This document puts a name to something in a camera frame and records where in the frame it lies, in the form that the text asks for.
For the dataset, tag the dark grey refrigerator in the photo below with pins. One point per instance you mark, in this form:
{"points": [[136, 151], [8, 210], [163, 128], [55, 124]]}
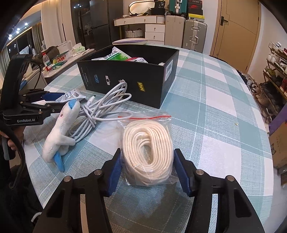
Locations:
{"points": [[103, 13]]}

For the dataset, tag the wooden shoe rack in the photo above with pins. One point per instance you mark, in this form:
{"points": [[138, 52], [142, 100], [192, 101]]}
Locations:
{"points": [[271, 94]]}

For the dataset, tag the woven laundry basket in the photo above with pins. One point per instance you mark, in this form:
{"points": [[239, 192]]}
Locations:
{"points": [[134, 33]]}

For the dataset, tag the silver suitcase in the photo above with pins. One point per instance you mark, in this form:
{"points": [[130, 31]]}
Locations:
{"points": [[194, 35]]}

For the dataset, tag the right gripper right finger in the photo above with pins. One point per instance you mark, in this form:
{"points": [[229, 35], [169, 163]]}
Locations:
{"points": [[235, 213]]}

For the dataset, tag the wooden door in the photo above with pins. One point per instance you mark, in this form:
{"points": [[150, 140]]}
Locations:
{"points": [[236, 32]]}

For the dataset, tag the plastic water bottle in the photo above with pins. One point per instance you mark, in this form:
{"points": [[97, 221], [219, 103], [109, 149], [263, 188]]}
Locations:
{"points": [[46, 61]]}

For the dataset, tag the white plush doll blue hat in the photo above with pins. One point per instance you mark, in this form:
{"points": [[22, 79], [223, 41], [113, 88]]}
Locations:
{"points": [[57, 142]]}

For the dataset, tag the tissue pack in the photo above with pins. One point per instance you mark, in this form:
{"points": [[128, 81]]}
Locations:
{"points": [[78, 48]]}

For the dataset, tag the beige suitcase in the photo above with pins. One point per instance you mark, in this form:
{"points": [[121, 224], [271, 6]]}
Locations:
{"points": [[174, 28]]}

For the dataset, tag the oval white tray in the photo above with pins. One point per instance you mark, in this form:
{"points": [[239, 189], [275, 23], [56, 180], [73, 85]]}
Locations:
{"points": [[134, 41]]}

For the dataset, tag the teal suitcase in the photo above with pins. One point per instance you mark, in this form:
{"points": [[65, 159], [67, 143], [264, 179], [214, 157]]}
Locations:
{"points": [[178, 7]]}

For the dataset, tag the black cardboard box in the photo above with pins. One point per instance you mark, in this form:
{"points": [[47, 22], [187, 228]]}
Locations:
{"points": [[148, 82]]}

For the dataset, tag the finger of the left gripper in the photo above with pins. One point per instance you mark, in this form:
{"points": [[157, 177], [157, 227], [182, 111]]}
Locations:
{"points": [[34, 95], [46, 109]]}

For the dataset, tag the green medicine packet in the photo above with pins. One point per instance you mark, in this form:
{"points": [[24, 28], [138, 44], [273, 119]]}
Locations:
{"points": [[115, 55]]}

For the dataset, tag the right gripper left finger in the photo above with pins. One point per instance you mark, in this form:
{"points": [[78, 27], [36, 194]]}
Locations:
{"points": [[62, 212]]}

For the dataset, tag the white medicine packet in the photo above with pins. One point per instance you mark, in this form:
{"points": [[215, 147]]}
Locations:
{"points": [[73, 94]]}

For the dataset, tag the stacked shoe boxes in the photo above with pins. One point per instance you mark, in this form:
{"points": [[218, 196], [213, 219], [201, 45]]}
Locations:
{"points": [[195, 11]]}

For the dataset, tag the cardboard box on floor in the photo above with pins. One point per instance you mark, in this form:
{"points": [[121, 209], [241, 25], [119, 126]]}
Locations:
{"points": [[278, 146]]}

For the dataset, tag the white drawer desk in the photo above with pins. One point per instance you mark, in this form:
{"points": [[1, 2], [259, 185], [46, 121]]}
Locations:
{"points": [[153, 27]]}

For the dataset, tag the oval mirror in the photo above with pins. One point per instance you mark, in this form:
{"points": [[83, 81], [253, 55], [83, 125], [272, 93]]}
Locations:
{"points": [[140, 7]]}

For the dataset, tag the red white balloon packet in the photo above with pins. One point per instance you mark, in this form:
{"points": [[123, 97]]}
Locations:
{"points": [[136, 59]]}

